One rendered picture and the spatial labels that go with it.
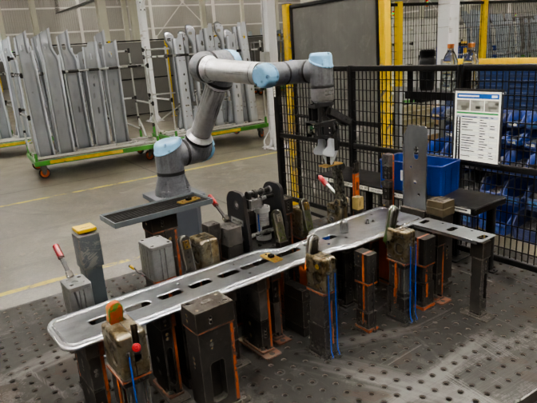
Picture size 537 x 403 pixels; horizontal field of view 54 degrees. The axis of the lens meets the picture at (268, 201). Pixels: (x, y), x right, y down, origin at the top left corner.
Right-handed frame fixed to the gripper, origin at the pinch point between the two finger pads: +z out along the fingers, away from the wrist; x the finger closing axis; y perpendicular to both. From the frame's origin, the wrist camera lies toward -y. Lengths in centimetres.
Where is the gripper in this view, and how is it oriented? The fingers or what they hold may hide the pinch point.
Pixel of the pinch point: (330, 160)
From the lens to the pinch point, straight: 181.8
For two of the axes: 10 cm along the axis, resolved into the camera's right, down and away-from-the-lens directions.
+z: 0.8, 9.6, 2.8
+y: -8.1, 2.3, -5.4
